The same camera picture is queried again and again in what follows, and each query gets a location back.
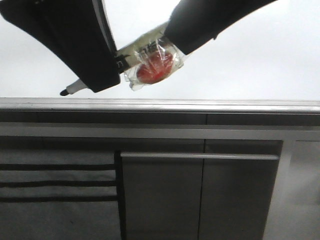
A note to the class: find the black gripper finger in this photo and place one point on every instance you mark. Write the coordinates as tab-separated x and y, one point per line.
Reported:
76	31
195	22

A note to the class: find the red cap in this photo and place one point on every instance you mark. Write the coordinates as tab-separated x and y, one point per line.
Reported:
151	62

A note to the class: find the white whiteboard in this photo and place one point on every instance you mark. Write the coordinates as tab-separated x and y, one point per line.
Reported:
271	55

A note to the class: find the grey metal cabinet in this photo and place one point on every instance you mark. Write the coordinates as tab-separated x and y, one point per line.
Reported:
159	176

